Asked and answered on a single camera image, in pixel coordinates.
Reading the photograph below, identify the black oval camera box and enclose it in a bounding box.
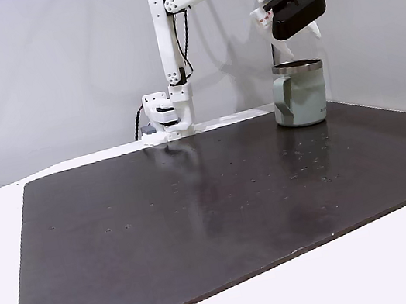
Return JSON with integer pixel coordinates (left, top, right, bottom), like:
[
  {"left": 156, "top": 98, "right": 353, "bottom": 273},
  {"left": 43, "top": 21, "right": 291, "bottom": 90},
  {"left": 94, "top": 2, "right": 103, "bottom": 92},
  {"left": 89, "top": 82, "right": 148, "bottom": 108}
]
[{"left": 265, "top": 0, "right": 332, "bottom": 43}]

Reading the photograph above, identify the pale green steel-rimmed mug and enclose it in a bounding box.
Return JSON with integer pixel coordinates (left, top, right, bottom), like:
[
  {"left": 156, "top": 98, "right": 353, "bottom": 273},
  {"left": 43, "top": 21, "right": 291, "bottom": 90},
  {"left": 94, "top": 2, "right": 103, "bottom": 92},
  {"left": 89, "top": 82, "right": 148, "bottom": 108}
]
[{"left": 265, "top": 55, "right": 335, "bottom": 132}]

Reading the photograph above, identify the black and red power cable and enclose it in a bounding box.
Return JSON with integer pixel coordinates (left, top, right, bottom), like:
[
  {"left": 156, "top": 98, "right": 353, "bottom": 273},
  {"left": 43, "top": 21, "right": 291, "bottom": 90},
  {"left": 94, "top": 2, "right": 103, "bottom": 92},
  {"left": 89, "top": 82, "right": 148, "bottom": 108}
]
[{"left": 129, "top": 105, "right": 151, "bottom": 142}]

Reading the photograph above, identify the black table mat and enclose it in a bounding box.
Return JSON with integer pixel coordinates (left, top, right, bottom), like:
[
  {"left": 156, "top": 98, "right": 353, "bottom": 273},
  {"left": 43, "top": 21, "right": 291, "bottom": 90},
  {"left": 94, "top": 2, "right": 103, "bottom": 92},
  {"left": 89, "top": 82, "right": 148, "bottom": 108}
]
[{"left": 0, "top": 85, "right": 406, "bottom": 304}]

